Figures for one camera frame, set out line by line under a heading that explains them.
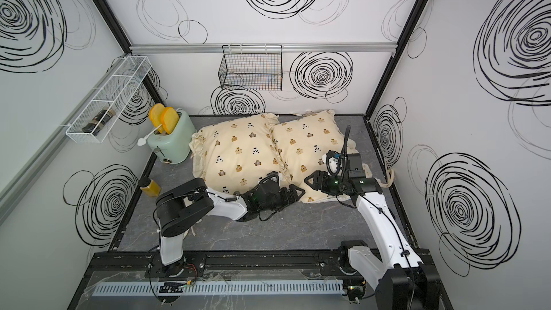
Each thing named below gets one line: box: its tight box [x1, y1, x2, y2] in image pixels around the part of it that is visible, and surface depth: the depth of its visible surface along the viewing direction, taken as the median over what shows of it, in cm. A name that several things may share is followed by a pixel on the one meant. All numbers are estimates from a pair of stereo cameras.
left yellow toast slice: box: [149, 103, 166, 135], surface depth 93 cm
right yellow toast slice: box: [160, 106, 180, 135], surface depth 95 cm
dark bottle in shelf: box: [81, 108, 116, 137], surface depth 69 cm
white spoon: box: [137, 123, 163, 147], surface depth 92 cm
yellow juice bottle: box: [138, 177, 162, 198], surface depth 87 cm
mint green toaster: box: [147, 109, 197, 165], surface depth 96 cm
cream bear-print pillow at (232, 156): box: [189, 113, 290, 195], surface depth 96 cm
